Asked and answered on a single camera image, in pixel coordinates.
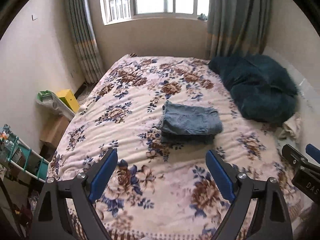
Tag teal and white rack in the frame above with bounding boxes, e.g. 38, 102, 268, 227
1, 124, 49, 183

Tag left grey-green curtain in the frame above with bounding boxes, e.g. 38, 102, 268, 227
65, 0, 106, 83

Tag cardboard box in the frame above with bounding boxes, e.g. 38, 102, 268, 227
40, 115, 69, 149

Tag yellow box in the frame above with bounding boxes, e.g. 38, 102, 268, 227
56, 89, 80, 113

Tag white shelf board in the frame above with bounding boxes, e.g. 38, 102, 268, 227
36, 95, 75, 121

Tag cream cloth at bedside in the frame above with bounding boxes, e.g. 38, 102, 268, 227
276, 112, 302, 142

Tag blue denim pants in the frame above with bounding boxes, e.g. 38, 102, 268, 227
156, 100, 223, 144

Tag right grey-green curtain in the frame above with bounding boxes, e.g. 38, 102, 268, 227
206, 0, 271, 59

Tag green box on shelf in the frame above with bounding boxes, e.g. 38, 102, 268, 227
37, 90, 53, 102

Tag grey-green curtain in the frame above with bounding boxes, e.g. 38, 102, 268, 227
65, 0, 106, 83
206, 0, 271, 59

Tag dark teal fluffy blanket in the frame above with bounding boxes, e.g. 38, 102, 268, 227
208, 54, 298, 125

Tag small green item on sill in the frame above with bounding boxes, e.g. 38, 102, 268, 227
197, 14, 208, 21

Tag floral fleece bed blanket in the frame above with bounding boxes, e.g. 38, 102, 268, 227
48, 54, 311, 239

